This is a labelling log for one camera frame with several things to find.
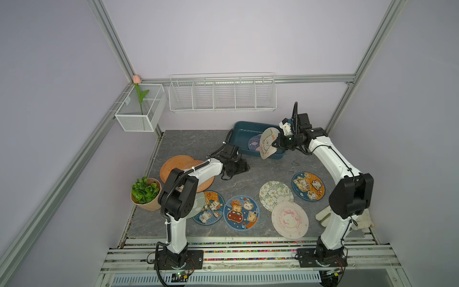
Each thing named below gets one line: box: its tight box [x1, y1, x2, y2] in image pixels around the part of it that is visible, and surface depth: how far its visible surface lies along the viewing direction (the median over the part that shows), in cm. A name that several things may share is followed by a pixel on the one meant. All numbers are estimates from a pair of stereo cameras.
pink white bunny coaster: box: [271, 196, 309, 240], surface depth 86 cm
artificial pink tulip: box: [132, 74, 150, 115], surface depth 92 cm
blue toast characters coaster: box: [222, 194, 260, 232], surface depth 88 cm
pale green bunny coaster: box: [182, 191, 206, 219], surface depth 91 cm
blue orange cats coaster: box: [291, 171, 326, 202], surface depth 98 cm
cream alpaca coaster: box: [259, 126, 281, 160], surface depth 93 cm
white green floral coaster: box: [258, 180, 295, 213], surface depth 95 cm
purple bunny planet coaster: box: [248, 133, 262, 152], surface depth 114 cm
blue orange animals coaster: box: [192, 190, 226, 226], surface depth 90 cm
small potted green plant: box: [130, 174, 163, 212], surface depth 80 cm
